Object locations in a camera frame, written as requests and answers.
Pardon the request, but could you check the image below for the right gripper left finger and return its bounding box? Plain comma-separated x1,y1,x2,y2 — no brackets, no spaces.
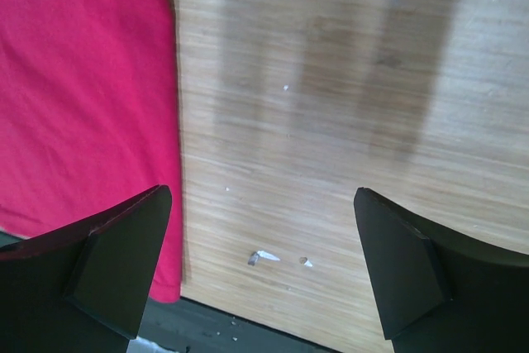
1,185,172,352

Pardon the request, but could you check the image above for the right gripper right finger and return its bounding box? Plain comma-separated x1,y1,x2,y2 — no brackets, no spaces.
354,188,528,352

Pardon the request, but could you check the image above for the magenta t shirt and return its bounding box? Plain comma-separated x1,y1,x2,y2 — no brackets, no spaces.
1,0,183,303

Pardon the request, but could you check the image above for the white paper scrap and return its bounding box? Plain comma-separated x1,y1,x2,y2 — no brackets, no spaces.
247,250,281,266

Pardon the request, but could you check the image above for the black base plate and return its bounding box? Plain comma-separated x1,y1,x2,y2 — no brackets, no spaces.
1,234,319,352

